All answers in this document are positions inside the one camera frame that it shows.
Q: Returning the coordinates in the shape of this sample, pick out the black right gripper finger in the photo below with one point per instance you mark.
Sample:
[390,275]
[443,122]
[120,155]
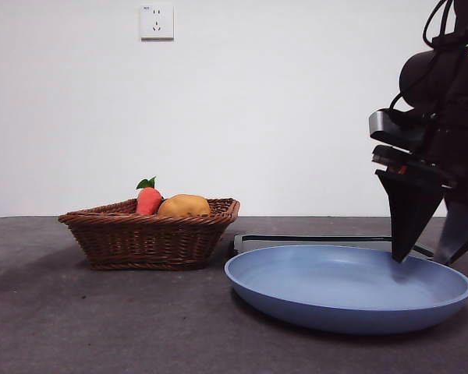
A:
[458,233]
[407,210]

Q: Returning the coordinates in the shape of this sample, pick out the blue round plate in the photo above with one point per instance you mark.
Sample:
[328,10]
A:
[335,288]

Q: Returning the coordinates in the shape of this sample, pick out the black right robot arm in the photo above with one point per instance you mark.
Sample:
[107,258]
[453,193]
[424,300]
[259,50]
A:
[433,78]

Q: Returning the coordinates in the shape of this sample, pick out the black rectangular tray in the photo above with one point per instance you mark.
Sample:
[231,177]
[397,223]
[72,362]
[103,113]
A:
[257,242]

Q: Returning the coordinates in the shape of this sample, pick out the yellow-brown potato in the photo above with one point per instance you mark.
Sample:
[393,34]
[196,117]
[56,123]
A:
[184,205]

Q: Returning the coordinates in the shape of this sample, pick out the orange toy carrot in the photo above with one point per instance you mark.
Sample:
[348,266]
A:
[147,200]

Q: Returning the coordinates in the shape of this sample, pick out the brown wicker basket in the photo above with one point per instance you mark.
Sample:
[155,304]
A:
[140,241]

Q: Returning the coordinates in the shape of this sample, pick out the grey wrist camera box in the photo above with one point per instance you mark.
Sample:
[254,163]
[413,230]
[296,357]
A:
[379,124]

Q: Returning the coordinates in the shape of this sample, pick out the white wall socket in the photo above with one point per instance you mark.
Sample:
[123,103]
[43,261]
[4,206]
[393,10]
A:
[157,23]

